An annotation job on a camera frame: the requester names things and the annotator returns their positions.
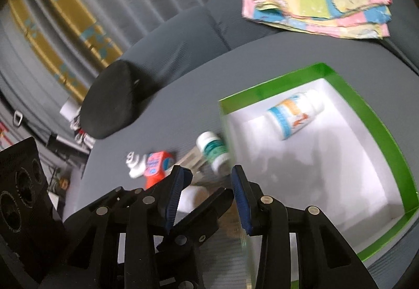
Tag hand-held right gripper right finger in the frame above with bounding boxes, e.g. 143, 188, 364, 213
231, 165, 381, 289

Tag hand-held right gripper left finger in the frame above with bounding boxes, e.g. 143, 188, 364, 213
41, 165, 194, 289

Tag plain white bottle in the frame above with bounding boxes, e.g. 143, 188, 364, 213
178, 184, 213, 214

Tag pink orange carton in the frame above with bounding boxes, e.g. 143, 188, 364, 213
144, 150, 175, 189

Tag white plug adapter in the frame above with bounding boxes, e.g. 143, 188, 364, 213
126, 151, 149, 178

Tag green cardboard box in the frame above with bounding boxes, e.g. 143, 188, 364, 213
219, 62, 419, 289

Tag white bottle green label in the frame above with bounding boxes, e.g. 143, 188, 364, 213
196, 131, 231, 175

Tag white bottle blue orange label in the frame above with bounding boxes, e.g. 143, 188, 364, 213
264, 90, 325, 141

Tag black round cushion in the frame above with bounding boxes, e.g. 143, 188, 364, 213
80, 60, 158, 139

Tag grey sofa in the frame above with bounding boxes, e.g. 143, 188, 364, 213
62, 0, 419, 289

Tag yellow patterned panel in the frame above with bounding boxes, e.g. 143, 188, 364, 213
7, 0, 123, 103

